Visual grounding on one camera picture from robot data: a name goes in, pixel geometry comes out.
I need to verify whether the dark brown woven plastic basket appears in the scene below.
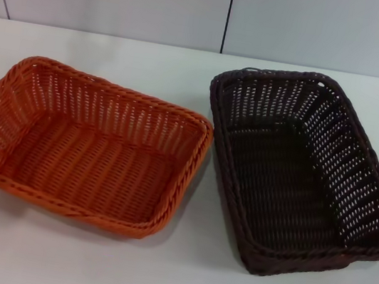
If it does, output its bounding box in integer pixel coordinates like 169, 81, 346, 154
181, 56, 379, 284

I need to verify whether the orange woven plastic basket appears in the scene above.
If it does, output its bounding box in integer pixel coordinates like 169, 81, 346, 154
0, 49, 223, 249

